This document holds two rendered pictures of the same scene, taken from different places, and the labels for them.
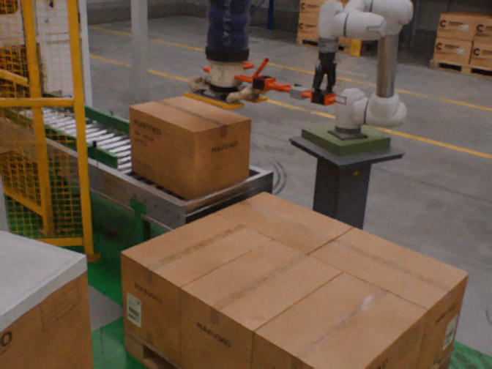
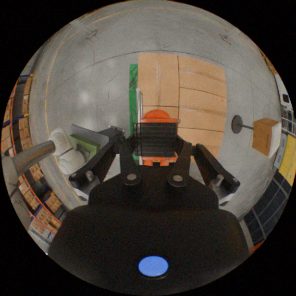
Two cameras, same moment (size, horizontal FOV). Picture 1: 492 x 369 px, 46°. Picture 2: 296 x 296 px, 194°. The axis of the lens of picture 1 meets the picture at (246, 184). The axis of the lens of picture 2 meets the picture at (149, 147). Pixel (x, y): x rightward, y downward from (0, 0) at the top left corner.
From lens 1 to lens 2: 264 cm
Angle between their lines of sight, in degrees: 51
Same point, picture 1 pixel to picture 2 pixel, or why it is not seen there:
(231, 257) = (201, 131)
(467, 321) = (117, 82)
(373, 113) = (66, 145)
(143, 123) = not seen: hidden behind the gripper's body
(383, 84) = (46, 147)
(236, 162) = not seen: hidden behind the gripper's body
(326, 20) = not seen: outside the picture
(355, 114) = (73, 155)
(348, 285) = (187, 80)
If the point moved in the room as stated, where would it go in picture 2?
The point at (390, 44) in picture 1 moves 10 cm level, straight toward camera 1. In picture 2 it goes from (19, 157) to (17, 148)
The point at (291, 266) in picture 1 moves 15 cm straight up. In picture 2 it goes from (192, 106) to (199, 105)
